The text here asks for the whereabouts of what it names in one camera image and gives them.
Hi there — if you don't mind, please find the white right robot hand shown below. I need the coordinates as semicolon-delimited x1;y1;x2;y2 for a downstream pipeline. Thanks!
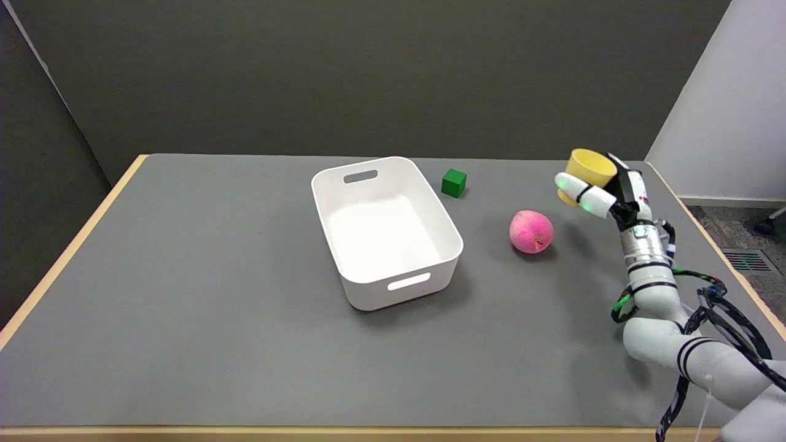
554;153;653;232

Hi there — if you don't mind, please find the yellow cup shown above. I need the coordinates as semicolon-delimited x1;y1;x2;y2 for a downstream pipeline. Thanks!
558;149;618;207

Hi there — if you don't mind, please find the white plastic box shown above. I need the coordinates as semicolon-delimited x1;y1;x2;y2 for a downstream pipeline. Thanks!
311;157;464;312

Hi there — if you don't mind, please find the pink peach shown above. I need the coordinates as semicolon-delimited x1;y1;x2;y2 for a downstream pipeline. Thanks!
509;210;554;254

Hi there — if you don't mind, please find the floor vent grille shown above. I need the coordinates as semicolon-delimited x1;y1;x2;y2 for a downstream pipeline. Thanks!
723;249;773;273

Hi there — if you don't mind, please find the black chair caster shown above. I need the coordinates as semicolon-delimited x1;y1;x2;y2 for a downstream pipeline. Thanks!
755;207;786;235

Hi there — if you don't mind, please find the green cube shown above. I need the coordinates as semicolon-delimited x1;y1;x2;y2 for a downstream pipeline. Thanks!
442;169;468;198

